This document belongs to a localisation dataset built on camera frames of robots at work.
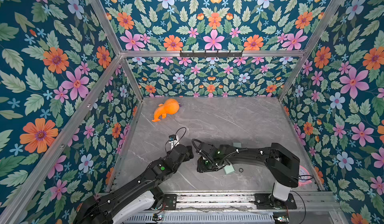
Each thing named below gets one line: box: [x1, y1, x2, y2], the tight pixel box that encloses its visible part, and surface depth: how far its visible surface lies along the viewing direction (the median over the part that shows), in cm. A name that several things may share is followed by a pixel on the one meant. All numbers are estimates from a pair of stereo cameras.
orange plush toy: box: [152, 98, 180, 122], surface depth 108 cm
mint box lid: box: [224, 164, 235, 175], surface depth 83 cm
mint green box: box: [233, 142, 242, 148], surface depth 95 cm
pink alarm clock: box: [298, 165, 312, 187], surface depth 80 cm
